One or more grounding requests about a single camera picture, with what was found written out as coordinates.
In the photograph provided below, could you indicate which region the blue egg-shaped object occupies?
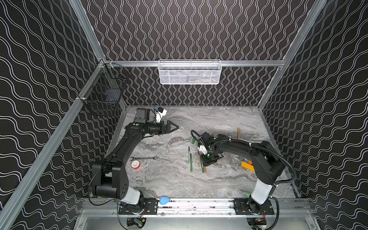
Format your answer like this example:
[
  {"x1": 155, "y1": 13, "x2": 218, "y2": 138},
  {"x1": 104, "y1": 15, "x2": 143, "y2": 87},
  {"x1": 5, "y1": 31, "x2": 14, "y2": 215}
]
[{"x1": 159, "y1": 196, "x2": 171, "y2": 206}]

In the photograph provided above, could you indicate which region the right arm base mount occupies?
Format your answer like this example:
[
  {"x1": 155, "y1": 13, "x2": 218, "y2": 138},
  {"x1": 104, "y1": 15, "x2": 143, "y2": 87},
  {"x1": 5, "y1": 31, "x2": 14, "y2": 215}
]
[{"x1": 233, "y1": 198, "x2": 275, "y2": 215}]

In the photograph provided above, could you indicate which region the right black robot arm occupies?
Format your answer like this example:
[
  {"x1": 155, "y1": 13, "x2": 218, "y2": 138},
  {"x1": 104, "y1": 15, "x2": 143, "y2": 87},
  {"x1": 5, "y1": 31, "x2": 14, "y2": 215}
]
[{"x1": 197, "y1": 132, "x2": 296, "y2": 206}]

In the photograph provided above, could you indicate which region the orange yellow box cutter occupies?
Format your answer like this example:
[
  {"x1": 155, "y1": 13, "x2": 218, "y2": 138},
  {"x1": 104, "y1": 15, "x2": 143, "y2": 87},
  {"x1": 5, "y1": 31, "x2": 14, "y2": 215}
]
[{"x1": 241, "y1": 162, "x2": 255, "y2": 172}]

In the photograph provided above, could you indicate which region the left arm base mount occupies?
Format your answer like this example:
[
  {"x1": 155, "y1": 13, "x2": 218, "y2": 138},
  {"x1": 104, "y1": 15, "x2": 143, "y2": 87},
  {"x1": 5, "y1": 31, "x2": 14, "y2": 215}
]
[{"x1": 118, "y1": 198, "x2": 159, "y2": 215}]

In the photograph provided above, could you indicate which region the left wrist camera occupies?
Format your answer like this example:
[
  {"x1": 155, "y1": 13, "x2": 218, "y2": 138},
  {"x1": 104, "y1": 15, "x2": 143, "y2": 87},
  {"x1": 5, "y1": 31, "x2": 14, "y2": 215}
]
[{"x1": 154, "y1": 107, "x2": 167, "y2": 123}]

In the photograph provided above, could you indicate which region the metal wrench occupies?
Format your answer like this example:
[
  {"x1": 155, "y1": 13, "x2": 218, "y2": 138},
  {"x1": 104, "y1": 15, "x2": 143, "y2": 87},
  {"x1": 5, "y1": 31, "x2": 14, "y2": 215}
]
[{"x1": 130, "y1": 156, "x2": 158, "y2": 161}]

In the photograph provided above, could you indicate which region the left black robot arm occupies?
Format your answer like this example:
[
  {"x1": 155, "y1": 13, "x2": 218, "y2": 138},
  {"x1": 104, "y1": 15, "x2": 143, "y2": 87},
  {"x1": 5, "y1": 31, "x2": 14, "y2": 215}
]
[{"x1": 89, "y1": 108, "x2": 179, "y2": 205}]

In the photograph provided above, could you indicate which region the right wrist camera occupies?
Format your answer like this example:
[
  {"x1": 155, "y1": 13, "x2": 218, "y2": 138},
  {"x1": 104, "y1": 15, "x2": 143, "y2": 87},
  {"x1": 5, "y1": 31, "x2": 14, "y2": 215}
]
[{"x1": 197, "y1": 144, "x2": 208, "y2": 155}]

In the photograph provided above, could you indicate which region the white wire mesh basket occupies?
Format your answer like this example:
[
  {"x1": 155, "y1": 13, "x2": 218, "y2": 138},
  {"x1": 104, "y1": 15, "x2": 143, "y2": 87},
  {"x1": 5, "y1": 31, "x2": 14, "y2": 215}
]
[{"x1": 158, "y1": 59, "x2": 222, "y2": 85}]

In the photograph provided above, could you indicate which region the black wire mesh basket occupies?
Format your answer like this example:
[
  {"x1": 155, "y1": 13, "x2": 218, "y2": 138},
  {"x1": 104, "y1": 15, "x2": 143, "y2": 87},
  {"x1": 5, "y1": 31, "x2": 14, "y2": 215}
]
[{"x1": 76, "y1": 59, "x2": 124, "y2": 117}]

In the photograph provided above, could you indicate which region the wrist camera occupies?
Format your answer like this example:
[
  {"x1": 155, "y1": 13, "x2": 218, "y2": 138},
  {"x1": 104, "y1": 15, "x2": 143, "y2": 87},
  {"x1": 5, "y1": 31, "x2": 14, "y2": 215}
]
[
  {"x1": 197, "y1": 144, "x2": 208, "y2": 155},
  {"x1": 154, "y1": 107, "x2": 167, "y2": 123}
]

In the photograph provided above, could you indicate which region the aluminium front rail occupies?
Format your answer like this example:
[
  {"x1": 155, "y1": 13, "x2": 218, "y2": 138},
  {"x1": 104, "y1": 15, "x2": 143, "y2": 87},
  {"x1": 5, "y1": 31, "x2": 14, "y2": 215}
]
[{"x1": 80, "y1": 197, "x2": 311, "y2": 218}]

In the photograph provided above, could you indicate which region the red white tape roll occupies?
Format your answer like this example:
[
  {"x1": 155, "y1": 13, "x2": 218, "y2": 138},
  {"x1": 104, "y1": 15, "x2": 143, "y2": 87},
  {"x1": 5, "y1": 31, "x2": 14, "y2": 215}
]
[{"x1": 131, "y1": 160, "x2": 141, "y2": 170}]

